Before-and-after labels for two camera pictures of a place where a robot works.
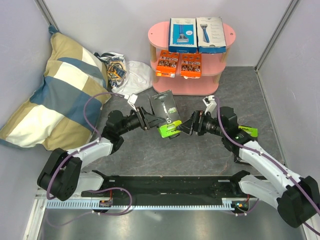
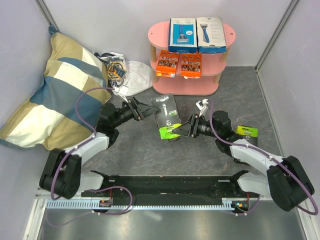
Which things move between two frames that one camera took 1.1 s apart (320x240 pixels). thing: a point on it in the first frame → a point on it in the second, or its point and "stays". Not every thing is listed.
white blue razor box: [210, 34] stays
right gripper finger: [188, 124] stays
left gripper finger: [147, 120] → [144, 109]
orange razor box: [191, 65] stays
